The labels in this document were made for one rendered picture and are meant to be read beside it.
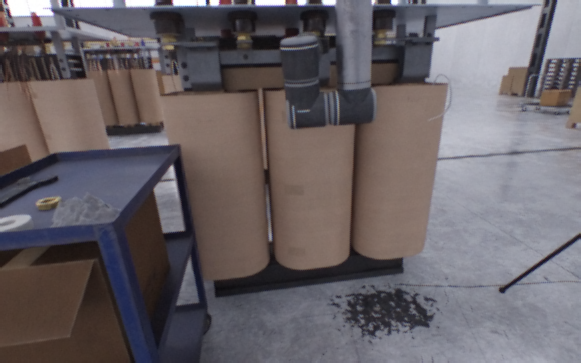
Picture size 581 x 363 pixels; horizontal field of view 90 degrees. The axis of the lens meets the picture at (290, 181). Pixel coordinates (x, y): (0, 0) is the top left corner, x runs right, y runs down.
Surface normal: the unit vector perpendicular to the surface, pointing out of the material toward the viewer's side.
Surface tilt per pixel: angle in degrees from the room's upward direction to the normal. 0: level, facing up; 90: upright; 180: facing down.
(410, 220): 90
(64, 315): 26
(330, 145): 90
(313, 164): 90
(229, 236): 90
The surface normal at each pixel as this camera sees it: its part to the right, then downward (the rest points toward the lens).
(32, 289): 0.04, -0.69
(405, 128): 0.15, 0.34
